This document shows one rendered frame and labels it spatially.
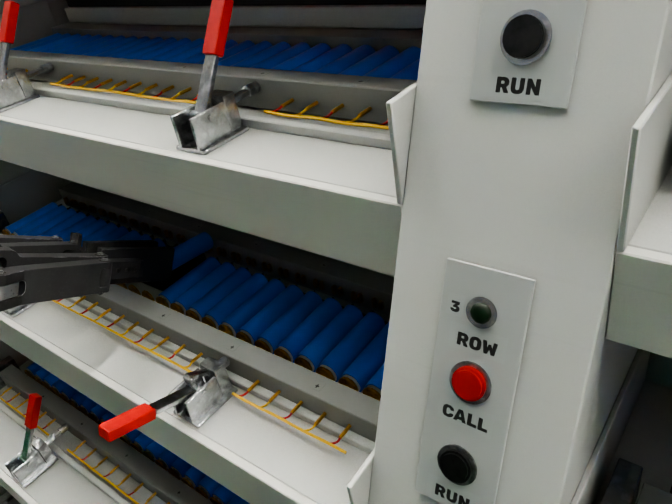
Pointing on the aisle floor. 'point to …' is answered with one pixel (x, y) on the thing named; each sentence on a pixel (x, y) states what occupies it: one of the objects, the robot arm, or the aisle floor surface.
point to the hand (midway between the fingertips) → (128, 261)
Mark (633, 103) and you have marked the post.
